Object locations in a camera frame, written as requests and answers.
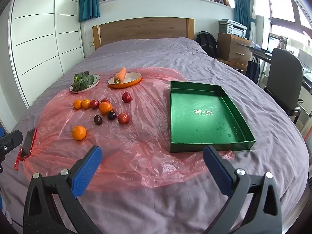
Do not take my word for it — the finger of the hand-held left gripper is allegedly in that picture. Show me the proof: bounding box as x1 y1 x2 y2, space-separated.
0 130 23 161

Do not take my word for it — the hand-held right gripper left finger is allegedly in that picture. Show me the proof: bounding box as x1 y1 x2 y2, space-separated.
23 145 103 234

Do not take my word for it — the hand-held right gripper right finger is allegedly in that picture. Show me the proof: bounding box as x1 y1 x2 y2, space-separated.
203 145 283 234

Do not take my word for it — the green cardboard box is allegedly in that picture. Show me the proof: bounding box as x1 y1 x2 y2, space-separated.
169 81 256 153

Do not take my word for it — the smartphone with red case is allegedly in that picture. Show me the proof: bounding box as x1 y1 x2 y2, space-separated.
14 127 38 170

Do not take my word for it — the pink plastic sheet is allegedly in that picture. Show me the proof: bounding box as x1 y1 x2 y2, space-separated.
23 66 236 195

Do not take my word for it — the green bok choy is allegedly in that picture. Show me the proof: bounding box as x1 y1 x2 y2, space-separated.
73 71 95 91

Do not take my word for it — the white patterned plate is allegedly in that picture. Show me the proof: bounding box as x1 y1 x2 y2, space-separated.
69 74 100 93

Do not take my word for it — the carrot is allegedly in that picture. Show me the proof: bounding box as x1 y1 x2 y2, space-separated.
113 67 127 85

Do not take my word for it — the orange enamel plate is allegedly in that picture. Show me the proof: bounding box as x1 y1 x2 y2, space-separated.
107 72 142 89

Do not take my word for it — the white wardrobe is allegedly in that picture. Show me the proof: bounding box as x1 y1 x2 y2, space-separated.
10 0 84 108

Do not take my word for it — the navy tote bag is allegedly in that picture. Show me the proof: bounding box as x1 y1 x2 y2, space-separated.
245 56 261 83

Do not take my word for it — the grey office chair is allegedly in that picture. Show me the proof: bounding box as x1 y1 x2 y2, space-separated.
264 47 304 125

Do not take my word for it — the wooden dresser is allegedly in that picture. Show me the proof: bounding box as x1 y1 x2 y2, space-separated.
217 32 251 75

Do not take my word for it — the glass top desk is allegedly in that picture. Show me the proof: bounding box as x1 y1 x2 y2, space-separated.
248 44 273 61

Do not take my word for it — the black backpack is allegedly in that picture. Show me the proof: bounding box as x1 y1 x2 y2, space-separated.
196 31 218 58

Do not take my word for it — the grey printer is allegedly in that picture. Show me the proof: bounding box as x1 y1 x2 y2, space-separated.
218 19 247 38

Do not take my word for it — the wooden headboard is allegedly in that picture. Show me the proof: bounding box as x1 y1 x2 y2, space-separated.
92 18 195 50

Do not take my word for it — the teal curtain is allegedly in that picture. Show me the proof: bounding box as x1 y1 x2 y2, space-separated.
79 0 100 22
231 0 255 39

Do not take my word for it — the window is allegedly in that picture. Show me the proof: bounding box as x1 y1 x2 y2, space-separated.
253 0 312 44

